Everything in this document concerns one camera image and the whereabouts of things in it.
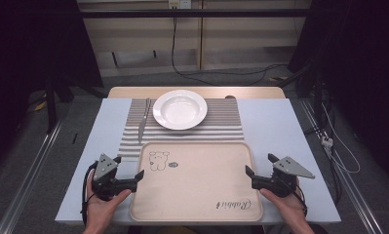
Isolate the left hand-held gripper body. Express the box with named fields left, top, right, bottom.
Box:
left=90, top=153, right=138, bottom=202

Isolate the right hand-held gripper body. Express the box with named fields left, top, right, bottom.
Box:
left=252, top=156, right=316, bottom=199

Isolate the person's right hand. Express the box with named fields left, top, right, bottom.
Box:
left=259, top=176, right=309, bottom=226

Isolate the person's left hand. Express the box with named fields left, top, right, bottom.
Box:
left=84, top=170, right=133, bottom=229

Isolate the silver knife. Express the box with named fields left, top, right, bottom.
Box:
left=137, top=97, right=152, bottom=144

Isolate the beige tray with bear drawing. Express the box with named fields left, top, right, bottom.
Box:
left=129, top=141, right=264, bottom=223

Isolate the striped grey placemat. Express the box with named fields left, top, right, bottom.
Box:
left=117, top=97, right=245, bottom=163

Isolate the black metal stand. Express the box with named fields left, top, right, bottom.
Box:
left=44, top=76, right=74, bottom=135
left=278, top=62, right=327, bottom=131

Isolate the white deep plate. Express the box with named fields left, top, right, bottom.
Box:
left=152, top=89, right=209, bottom=131

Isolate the dark curtain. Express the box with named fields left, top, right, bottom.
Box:
left=287, top=0, right=389, bottom=186
left=0, top=0, right=104, bottom=175

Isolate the black horizontal bar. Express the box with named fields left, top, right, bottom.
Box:
left=79, top=9, right=313, bottom=20

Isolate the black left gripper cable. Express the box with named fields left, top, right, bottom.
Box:
left=80, top=161, right=98, bottom=226

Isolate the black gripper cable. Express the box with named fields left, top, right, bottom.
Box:
left=291, top=183, right=309, bottom=217
left=80, top=161, right=98, bottom=226

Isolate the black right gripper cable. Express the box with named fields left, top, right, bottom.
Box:
left=291, top=183, right=309, bottom=217

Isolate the metal floor rail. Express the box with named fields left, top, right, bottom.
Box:
left=0, top=118, right=66, bottom=234
left=299, top=97, right=385, bottom=234

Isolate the white cable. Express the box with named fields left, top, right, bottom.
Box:
left=320, top=103, right=362, bottom=175

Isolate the long black floor cable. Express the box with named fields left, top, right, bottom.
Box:
left=171, top=16, right=289, bottom=87

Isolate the white wall outlet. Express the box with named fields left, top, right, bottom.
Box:
left=168, top=0, right=192, bottom=10

